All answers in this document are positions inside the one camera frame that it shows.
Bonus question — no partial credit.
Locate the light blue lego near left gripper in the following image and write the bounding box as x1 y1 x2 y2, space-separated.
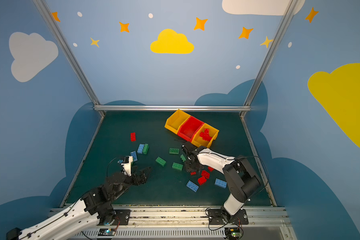
131 151 138 162

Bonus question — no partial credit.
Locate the light blue lego brick right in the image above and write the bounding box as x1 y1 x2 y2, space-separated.
215 179 227 189

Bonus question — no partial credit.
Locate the green circuit board left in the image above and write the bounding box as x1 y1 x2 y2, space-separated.
98 229 117 237

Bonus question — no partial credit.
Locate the green lego brick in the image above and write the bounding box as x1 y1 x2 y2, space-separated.
169 148 180 155
142 144 149 155
180 155 187 162
155 157 167 167
172 163 184 171

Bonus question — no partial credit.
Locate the green circuit board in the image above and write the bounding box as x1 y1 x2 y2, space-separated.
98 229 117 237
224 228 243 240

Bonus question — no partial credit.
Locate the yellow bin far left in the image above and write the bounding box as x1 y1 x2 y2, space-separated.
165 110 191 135

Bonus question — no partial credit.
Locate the light blue lego brick upper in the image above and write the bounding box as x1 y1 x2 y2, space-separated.
137 144 145 154

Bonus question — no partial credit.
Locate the red middle bin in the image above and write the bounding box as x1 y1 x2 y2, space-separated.
177 116 204 142

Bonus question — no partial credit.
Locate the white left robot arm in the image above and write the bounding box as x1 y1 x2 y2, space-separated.
6 166 152 240

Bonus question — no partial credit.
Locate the aluminium left corner post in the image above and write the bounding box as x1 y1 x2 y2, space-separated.
33 0 101 107

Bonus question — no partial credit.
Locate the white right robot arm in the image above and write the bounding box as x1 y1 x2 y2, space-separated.
182 142 261 217

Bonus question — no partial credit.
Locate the light blue lego brick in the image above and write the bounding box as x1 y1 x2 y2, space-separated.
186 181 199 193
215 179 227 189
137 144 145 154

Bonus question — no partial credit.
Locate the aluminium corner post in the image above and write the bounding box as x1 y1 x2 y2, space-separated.
240 0 299 120
33 0 101 107

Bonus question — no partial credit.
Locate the green lego brick beside blue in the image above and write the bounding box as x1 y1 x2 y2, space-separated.
142 144 149 155

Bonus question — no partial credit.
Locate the light blue lego brick front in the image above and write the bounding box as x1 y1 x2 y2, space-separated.
186 181 199 193

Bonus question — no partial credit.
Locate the aluminium back frame rail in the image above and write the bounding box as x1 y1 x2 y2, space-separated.
94 105 251 112

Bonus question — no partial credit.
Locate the front aluminium rail bed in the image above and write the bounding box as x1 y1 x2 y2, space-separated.
46 205 298 240

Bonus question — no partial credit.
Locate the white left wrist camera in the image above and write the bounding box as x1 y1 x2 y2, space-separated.
121 156 134 177

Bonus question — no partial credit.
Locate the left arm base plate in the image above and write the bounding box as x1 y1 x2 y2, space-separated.
104 209 131 227

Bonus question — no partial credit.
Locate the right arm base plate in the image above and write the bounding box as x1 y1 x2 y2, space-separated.
206 208 249 225

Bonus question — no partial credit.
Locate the aluminium right corner post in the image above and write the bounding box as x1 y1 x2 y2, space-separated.
240 0 299 120

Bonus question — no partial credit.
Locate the green circuit board right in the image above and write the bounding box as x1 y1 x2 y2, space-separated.
224 228 243 240

